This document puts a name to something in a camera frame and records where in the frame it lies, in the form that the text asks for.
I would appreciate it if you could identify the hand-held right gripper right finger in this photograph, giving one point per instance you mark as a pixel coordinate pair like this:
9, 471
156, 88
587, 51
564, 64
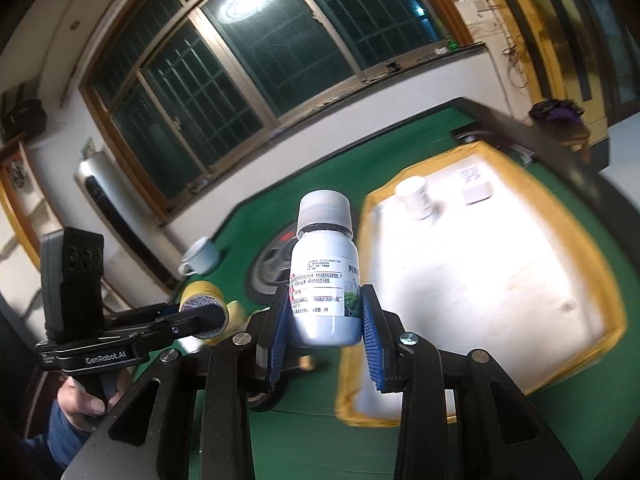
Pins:
372, 342

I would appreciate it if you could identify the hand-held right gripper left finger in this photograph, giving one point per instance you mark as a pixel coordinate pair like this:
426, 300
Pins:
278, 342

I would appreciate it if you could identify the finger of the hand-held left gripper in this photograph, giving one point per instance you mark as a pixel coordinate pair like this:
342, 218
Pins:
135, 314
197, 322

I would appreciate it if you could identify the yellow tape roll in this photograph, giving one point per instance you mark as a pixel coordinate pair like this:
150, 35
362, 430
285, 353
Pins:
202, 295

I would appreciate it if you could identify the white bottle with printed label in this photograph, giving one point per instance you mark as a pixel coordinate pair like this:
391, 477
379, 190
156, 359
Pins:
322, 280

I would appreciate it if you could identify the yellow tray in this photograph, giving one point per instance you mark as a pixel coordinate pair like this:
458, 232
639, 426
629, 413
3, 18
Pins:
500, 280

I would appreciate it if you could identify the person's left forearm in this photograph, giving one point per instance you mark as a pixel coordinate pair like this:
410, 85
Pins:
55, 447

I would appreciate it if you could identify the person's left hand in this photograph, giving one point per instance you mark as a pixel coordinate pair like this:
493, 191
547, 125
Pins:
82, 402

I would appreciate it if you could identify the black tape roll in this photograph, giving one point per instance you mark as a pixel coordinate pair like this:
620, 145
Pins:
265, 401

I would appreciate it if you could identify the white cup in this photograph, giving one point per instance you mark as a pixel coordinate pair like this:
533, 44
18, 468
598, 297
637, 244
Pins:
200, 257

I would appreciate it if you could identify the round table control panel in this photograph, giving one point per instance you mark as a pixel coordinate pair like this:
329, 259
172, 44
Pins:
267, 270

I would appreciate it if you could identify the standing air conditioner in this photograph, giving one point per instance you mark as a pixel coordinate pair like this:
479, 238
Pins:
120, 220

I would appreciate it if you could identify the wooden shelf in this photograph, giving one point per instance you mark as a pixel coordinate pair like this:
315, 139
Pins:
17, 210

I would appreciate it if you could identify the small white bottle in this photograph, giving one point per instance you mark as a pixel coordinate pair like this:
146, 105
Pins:
415, 197

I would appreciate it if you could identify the black bag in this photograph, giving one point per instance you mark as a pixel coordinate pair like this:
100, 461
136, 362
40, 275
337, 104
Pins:
22, 115

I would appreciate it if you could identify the small white box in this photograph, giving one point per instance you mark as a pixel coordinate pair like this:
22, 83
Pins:
475, 185

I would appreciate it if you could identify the wooden framed window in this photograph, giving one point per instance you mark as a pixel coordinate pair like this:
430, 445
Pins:
240, 85

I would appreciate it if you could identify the small black sill object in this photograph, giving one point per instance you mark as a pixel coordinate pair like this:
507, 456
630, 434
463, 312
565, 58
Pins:
392, 66

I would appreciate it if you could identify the wooden stool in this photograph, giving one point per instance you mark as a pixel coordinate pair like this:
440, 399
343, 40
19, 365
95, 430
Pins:
567, 135

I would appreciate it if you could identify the purple cloth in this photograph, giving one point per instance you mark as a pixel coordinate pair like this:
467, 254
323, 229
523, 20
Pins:
555, 110

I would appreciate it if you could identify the green bottle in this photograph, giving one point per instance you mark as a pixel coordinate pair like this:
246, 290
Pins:
453, 45

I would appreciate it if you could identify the glass door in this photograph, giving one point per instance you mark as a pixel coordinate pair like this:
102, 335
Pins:
590, 35

